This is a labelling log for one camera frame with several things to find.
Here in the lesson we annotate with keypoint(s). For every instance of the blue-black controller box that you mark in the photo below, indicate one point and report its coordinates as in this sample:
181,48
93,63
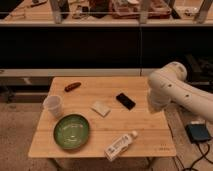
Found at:
197,133

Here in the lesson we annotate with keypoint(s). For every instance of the background shelf bench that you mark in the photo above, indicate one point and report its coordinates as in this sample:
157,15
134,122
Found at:
47,38

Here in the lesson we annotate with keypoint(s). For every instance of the small white sponge pad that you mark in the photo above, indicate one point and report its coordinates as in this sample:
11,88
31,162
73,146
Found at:
100,108

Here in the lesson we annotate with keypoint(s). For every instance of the brown sausage toy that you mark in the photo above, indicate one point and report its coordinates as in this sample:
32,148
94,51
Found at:
72,86

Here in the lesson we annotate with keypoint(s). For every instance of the black smartphone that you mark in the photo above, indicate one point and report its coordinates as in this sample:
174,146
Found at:
126,101

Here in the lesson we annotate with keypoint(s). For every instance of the wooden folding table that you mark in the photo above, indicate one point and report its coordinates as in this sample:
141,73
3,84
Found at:
113,106

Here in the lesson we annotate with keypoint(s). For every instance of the red tray on bench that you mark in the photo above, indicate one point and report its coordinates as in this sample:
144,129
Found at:
132,8

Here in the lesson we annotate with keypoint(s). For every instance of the green ceramic bowl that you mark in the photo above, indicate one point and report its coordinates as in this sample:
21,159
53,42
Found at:
71,132

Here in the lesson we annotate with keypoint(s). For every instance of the clear plastic bottle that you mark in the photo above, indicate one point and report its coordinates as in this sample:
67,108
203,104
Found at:
120,145

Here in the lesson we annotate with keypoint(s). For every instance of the translucent plastic cup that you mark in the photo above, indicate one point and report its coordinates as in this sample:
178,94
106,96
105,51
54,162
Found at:
53,104

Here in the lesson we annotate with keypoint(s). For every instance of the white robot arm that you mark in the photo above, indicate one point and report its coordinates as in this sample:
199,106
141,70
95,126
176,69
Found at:
168,84

